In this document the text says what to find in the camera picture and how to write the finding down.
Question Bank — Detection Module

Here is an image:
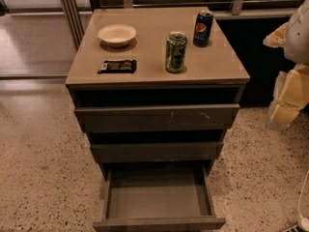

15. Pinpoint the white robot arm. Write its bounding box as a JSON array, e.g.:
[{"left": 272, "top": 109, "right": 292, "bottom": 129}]
[{"left": 263, "top": 0, "right": 309, "bottom": 131}]

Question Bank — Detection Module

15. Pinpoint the black snack packet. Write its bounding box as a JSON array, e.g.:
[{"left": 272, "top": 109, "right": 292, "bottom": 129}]
[{"left": 98, "top": 60, "right": 137, "bottom": 73}]

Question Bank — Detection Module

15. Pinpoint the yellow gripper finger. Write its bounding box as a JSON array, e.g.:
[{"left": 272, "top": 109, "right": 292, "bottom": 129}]
[
  {"left": 267, "top": 101, "right": 299, "bottom": 131},
  {"left": 263, "top": 23, "right": 288, "bottom": 48}
]

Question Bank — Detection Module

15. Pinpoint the top grey drawer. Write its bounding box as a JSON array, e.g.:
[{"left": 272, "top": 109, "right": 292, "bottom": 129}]
[{"left": 74, "top": 103, "right": 239, "bottom": 132}]

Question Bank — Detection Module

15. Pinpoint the bottom grey drawer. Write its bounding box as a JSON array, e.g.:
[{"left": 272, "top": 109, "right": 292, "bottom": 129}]
[{"left": 93, "top": 163, "right": 226, "bottom": 232}]

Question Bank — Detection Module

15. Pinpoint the blue Pepsi can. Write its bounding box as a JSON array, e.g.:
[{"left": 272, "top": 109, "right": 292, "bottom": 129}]
[{"left": 193, "top": 10, "right": 213, "bottom": 46}]

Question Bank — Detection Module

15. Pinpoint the green soda can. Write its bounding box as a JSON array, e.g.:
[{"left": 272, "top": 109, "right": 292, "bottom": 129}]
[{"left": 165, "top": 32, "right": 187, "bottom": 73}]

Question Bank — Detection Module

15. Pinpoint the grey drawer cabinet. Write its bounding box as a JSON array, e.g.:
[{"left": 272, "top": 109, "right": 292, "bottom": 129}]
[{"left": 65, "top": 6, "right": 251, "bottom": 232}]

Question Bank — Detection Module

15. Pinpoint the white cable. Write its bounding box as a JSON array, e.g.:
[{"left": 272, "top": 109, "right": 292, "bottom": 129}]
[{"left": 296, "top": 169, "right": 309, "bottom": 232}]

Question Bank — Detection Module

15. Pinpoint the white bowl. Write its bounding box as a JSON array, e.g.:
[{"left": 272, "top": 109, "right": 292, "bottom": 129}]
[{"left": 98, "top": 24, "right": 136, "bottom": 47}]

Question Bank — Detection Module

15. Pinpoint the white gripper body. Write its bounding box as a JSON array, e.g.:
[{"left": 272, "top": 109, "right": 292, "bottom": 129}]
[{"left": 273, "top": 64, "right": 309, "bottom": 111}]

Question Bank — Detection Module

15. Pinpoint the middle grey drawer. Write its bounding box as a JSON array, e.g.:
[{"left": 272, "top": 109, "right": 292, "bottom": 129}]
[{"left": 91, "top": 141, "right": 223, "bottom": 162}]

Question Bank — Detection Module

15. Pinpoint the grey drawer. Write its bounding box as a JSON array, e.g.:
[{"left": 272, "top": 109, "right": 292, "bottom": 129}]
[
  {"left": 74, "top": 103, "right": 239, "bottom": 132},
  {"left": 93, "top": 163, "right": 226, "bottom": 232},
  {"left": 91, "top": 141, "right": 223, "bottom": 162}
]

